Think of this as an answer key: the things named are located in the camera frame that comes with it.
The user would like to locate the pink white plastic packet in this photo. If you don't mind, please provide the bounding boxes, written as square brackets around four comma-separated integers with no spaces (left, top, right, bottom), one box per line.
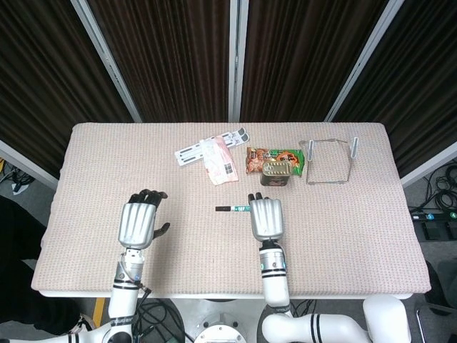
[201,136,239,186]

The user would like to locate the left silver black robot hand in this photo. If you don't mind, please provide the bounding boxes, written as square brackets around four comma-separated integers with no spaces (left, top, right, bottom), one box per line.
[117,189,171,249]

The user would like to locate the dark green luncheon meat can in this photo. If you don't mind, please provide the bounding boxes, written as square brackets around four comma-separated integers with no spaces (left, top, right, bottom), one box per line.
[259,159,292,188]

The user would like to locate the white table frame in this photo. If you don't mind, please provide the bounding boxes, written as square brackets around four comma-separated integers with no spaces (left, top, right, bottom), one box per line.
[37,288,412,301]

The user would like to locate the round silver robot base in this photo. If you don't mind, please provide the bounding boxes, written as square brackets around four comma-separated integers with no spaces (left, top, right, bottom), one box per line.
[194,313,251,343]

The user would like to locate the black foot pedal box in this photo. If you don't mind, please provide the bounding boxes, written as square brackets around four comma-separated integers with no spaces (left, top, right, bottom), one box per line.
[421,222,457,241]

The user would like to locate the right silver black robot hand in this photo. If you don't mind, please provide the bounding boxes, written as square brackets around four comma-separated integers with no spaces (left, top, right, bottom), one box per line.
[246,192,286,242]

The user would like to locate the black floor cable bundle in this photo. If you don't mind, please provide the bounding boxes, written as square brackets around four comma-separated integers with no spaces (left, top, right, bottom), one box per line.
[132,299,187,343]

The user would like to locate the beige woven tablecloth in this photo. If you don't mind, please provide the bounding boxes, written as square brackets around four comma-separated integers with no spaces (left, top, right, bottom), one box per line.
[31,123,431,297]

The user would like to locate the orange green snack packet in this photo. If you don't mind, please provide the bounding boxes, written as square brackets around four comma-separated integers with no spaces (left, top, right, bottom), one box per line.
[244,146,305,177]

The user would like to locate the black power strip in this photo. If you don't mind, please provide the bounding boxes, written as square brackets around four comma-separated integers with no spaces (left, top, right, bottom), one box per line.
[409,209,457,223]

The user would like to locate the white partition post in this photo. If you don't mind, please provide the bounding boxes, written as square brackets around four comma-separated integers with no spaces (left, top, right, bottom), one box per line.
[323,0,397,123]
[70,0,144,123]
[228,0,250,123]

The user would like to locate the metal wire rack stand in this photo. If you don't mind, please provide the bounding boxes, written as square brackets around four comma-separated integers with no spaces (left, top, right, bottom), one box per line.
[301,136,359,186]

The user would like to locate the grey folding plastic stand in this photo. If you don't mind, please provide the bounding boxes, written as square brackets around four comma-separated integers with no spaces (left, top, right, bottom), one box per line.
[174,126,251,167]

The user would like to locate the dark brown curtain panel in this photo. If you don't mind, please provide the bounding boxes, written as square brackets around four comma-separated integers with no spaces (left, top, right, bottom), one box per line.
[87,0,236,123]
[241,0,389,123]
[333,0,457,179]
[0,0,136,179]

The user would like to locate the white partition rail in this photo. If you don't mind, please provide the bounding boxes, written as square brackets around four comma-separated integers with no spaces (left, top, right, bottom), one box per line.
[0,139,60,189]
[399,141,457,189]

